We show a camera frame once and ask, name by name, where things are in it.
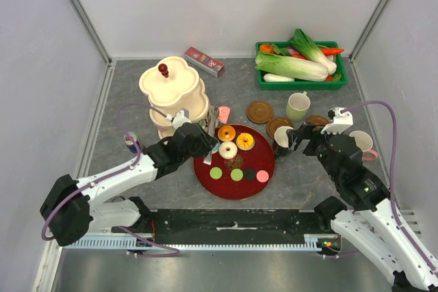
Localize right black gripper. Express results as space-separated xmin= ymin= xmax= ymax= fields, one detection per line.
xmin=285 ymin=120 xmax=344 ymax=181

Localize green cookie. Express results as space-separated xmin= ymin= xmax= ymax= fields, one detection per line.
xmin=230 ymin=168 xmax=244 ymax=182
xmin=209 ymin=167 xmax=222 ymax=180

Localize pink swirl roll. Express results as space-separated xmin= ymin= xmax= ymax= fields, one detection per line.
xmin=218 ymin=106 xmax=231 ymax=124

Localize pink cookie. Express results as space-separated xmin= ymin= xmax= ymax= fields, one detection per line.
xmin=256 ymin=170 xmax=270 ymax=183

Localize metal tongs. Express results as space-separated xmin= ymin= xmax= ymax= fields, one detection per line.
xmin=203 ymin=105 xmax=219 ymax=165

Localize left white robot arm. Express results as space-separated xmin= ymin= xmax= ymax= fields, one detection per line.
xmin=40 ymin=123 xmax=217 ymax=246

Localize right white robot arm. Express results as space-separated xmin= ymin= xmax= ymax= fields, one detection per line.
xmin=285 ymin=124 xmax=437 ymax=291

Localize black and white mug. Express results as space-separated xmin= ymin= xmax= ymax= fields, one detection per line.
xmin=272 ymin=127 xmax=294 ymax=159

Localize brown wooden coaster right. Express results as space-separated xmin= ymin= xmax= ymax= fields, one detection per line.
xmin=305 ymin=115 xmax=330 ymax=126

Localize brown wooden coaster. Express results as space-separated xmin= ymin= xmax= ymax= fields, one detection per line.
xmin=305 ymin=115 xmax=330 ymax=126
xmin=266 ymin=117 xmax=294 ymax=139
xmin=246 ymin=101 xmax=274 ymax=124

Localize blue donut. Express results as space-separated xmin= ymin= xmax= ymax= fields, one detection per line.
xmin=211 ymin=142 xmax=220 ymax=154

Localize brown wooden coaster middle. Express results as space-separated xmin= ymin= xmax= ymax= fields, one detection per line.
xmin=266 ymin=117 xmax=294 ymax=139

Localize light green mug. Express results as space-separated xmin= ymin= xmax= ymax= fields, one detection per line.
xmin=286 ymin=92 xmax=311 ymax=122

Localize orange donut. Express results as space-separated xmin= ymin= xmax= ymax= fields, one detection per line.
xmin=218 ymin=125 xmax=236 ymax=142

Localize white donut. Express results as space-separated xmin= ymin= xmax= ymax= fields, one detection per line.
xmin=218 ymin=141 xmax=237 ymax=160

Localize brown wooden coaster left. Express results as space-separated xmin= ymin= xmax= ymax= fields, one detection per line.
xmin=246 ymin=101 xmax=274 ymax=124

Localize yellow donut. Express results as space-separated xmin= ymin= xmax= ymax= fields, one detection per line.
xmin=235 ymin=133 xmax=255 ymax=151

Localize cream three-tier dessert stand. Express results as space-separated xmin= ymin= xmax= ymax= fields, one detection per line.
xmin=139 ymin=56 xmax=210 ymax=138

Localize red round tray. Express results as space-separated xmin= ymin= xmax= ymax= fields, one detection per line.
xmin=193 ymin=124 xmax=276 ymax=200

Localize red bull can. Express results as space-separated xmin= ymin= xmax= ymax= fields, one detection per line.
xmin=124 ymin=131 xmax=142 ymax=154

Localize pink mug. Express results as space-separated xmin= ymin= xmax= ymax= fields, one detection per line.
xmin=349 ymin=131 xmax=378 ymax=161

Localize green plastic basket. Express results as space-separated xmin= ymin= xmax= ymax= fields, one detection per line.
xmin=255 ymin=40 xmax=348 ymax=91

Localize black cookie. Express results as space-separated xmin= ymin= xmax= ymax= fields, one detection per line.
xmin=243 ymin=168 xmax=257 ymax=181

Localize white radish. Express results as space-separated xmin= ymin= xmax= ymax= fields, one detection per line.
xmin=263 ymin=73 xmax=295 ymax=82

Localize napa cabbage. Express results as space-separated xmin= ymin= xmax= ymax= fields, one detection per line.
xmin=255 ymin=52 xmax=329 ymax=81

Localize red rectangular box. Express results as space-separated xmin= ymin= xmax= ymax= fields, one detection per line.
xmin=184 ymin=47 xmax=224 ymax=78

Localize red chili pepper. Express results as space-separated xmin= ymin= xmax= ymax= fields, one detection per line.
xmin=320 ymin=48 xmax=344 ymax=56

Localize orange pumpkin toy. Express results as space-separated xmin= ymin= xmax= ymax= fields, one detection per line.
xmin=259 ymin=43 xmax=275 ymax=54

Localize bok choy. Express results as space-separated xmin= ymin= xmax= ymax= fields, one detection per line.
xmin=289 ymin=28 xmax=337 ymax=75

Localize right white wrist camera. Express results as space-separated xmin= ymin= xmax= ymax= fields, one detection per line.
xmin=321 ymin=107 xmax=353 ymax=135

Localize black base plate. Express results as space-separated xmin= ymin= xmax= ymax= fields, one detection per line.
xmin=146 ymin=208 xmax=329 ymax=245

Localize white slotted cable duct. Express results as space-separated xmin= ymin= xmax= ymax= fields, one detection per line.
xmin=66 ymin=234 xmax=323 ymax=252

